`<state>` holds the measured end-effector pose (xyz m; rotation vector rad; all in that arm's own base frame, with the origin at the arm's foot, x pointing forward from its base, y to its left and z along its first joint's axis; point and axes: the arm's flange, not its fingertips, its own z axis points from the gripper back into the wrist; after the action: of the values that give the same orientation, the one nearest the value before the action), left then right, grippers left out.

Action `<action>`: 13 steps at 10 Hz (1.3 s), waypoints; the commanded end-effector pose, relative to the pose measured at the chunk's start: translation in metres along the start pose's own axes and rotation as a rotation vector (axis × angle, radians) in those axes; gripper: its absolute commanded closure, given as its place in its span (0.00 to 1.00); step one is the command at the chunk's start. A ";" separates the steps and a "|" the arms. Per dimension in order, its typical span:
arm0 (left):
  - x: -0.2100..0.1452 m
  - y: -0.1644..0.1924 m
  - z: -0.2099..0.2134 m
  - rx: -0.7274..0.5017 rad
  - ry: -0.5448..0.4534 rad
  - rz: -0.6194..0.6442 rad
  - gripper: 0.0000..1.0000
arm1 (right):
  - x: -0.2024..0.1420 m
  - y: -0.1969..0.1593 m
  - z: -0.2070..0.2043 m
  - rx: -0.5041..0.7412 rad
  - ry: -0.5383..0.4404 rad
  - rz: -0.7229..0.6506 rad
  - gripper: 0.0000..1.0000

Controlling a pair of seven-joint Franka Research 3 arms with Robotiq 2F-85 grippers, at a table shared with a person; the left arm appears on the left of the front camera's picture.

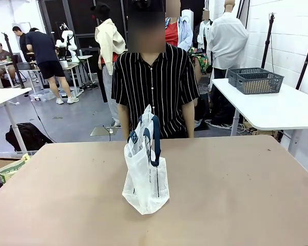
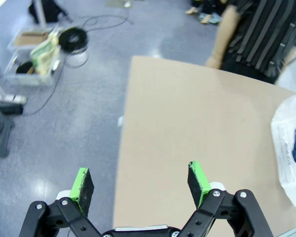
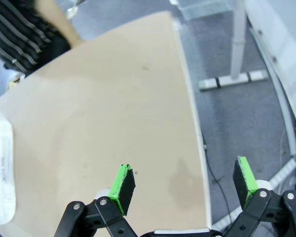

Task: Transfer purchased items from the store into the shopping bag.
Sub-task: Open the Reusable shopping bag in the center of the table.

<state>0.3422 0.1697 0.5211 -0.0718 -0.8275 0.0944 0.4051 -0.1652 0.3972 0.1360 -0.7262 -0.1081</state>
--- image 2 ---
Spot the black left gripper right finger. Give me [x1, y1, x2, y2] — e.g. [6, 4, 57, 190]
[177, 160, 274, 237]

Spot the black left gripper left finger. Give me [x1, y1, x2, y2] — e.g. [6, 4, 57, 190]
[19, 167, 107, 237]

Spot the translucent white shopping bag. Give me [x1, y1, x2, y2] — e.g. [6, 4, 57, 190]
[270, 88, 296, 208]

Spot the person's right forearm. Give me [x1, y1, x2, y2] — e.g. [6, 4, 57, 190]
[211, 4, 237, 69]

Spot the green printed paper bag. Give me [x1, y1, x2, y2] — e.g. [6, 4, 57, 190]
[30, 37, 61, 76]

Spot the person's right hand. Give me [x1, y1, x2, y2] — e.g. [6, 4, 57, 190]
[205, 55, 223, 70]

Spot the grey metal stand foot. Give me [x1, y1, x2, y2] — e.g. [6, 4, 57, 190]
[0, 113, 16, 158]

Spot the clear plastic storage bin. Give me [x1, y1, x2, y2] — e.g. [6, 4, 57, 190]
[4, 27, 63, 87]

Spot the brown cardboard box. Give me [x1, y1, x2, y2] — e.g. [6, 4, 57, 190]
[13, 31, 50, 46]

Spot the person in striped shirt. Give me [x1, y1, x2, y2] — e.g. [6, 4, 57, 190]
[221, 0, 296, 84]

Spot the black backpack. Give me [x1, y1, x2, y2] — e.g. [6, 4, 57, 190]
[28, 0, 73, 24]

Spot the black coiled cable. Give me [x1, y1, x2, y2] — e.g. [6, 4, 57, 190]
[58, 27, 89, 51]

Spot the black floor cable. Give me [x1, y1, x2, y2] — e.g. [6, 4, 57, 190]
[19, 14, 134, 117]

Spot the grey metal post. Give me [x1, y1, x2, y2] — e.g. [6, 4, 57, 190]
[32, 0, 48, 28]

